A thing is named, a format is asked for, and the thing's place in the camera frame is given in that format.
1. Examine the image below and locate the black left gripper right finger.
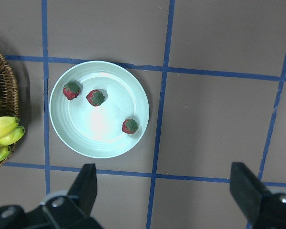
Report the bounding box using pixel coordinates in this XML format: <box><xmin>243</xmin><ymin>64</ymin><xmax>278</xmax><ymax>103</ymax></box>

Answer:
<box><xmin>230</xmin><ymin>162</ymin><xmax>272</xmax><ymax>226</ymax></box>

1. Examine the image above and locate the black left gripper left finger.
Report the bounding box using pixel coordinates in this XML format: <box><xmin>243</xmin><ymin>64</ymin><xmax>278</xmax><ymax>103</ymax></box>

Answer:
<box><xmin>67</xmin><ymin>164</ymin><xmax>97</xmax><ymax>215</ymax></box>

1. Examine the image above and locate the strawberry moved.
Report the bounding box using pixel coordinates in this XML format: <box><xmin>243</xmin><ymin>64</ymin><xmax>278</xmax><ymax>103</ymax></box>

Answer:
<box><xmin>122</xmin><ymin>119</ymin><xmax>139</xmax><ymax>134</ymax></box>
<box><xmin>86</xmin><ymin>90</ymin><xmax>105</xmax><ymax>106</ymax></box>
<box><xmin>62</xmin><ymin>82</ymin><xmax>81</xmax><ymax>101</ymax></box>

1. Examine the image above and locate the light green plate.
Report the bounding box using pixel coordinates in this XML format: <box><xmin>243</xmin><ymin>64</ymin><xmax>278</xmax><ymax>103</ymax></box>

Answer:
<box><xmin>49</xmin><ymin>61</ymin><xmax>149</xmax><ymax>158</ymax></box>

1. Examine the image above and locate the yellow banana bunch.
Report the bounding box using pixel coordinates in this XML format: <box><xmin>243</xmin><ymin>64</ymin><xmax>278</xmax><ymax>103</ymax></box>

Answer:
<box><xmin>0</xmin><ymin>116</ymin><xmax>25</xmax><ymax>161</ymax></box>

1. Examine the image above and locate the wicker basket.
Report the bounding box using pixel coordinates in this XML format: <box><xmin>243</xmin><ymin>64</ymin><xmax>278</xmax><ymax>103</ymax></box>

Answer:
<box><xmin>0</xmin><ymin>45</ymin><xmax>20</xmax><ymax>171</ymax></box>

